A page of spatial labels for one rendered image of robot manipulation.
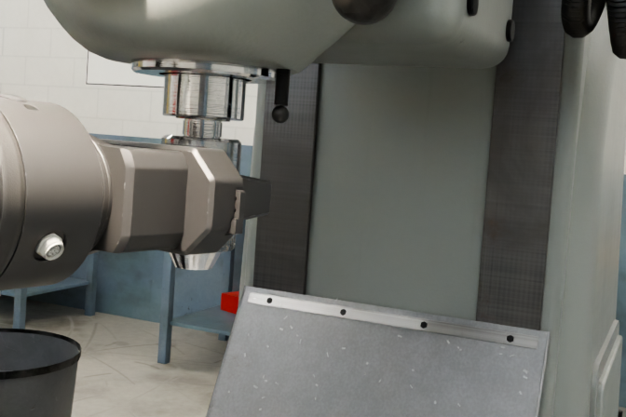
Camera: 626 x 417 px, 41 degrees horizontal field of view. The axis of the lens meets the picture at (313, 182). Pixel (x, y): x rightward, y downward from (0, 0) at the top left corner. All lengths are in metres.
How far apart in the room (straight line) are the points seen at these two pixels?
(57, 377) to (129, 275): 3.39
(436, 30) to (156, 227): 0.24
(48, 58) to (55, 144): 5.81
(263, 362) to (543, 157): 0.34
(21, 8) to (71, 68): 0.61
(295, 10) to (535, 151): 0.41
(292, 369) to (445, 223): 0.21
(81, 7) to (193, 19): 0.06
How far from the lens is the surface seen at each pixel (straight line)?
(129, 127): 5.73
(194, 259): 0.49
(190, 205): 0.43
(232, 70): 0.46
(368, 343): 0.84
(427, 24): 0.56
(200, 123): 0.49
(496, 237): 0.81
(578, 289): 0.84
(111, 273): 5.85
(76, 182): 0.38
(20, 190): 0.37
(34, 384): 2.37
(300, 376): 0.86
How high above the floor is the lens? 1.27
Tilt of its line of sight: 3 degrees down
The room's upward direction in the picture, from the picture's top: 4 degrees clockwise
